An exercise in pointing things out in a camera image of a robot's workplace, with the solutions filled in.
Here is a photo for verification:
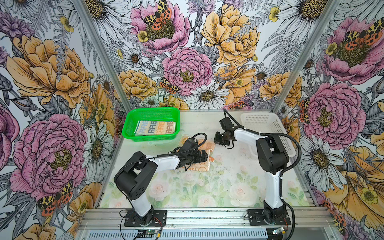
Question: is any orange pink patterned towel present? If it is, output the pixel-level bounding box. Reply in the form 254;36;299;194
179;134;216;172

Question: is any green plastic basket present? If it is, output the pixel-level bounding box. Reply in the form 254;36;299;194
122;107;181;142

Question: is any white plastic basket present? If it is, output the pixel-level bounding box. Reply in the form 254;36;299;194
241;112;296;159

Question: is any striped rabbit text towel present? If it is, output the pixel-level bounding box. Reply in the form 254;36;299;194
135;121;176;136

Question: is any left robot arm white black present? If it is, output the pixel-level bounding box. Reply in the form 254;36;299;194
114;138;209;226

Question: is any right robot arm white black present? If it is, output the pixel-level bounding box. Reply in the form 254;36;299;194
214;117;290;224

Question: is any small green circuit board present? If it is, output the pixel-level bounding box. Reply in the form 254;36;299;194
272;227;286;235

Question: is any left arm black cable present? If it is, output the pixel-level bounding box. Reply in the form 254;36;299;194
118;132;208;211

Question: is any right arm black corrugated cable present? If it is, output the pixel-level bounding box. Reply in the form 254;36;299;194
222;108;302;240

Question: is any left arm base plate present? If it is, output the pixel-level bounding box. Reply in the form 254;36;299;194
124;210;168;227

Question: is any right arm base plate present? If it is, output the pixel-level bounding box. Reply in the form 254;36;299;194
247;209;292;227

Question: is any aluminium front rail frame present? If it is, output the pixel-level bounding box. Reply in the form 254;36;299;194
76;207;343;240

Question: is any right aluminium corner post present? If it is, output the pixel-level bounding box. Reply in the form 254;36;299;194
272;0;341;114

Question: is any aluminium corner post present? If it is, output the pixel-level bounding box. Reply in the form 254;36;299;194
74;1;133;113
272;0;341;114

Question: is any left aluminium corner post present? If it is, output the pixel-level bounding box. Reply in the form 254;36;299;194
74;1;133;113

